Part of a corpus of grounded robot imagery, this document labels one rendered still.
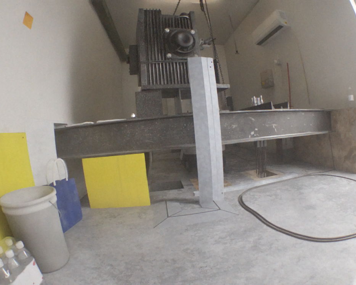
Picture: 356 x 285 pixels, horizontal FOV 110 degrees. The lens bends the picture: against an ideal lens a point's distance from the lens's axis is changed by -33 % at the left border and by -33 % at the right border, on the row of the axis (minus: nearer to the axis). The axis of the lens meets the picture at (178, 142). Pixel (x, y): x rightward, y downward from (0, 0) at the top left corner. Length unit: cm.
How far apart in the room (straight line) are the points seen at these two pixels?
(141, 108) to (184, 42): 61
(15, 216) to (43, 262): 23
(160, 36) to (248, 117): 98
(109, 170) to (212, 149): 76
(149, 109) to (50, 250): 112
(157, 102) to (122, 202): 81
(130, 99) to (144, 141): 346
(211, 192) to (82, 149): 106
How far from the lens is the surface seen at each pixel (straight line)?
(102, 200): 150
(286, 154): 275
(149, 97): 143
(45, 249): 87
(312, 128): 208
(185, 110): 454
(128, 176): 139
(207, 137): 128
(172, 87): 142
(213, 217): 116
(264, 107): 177
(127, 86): 492
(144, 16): 169
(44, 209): 81
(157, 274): 80
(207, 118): 128
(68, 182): 128
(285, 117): 182
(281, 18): 309
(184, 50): 151
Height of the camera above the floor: 55
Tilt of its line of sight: 4 degrees down
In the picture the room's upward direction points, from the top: 5 degrees counter-clockwise
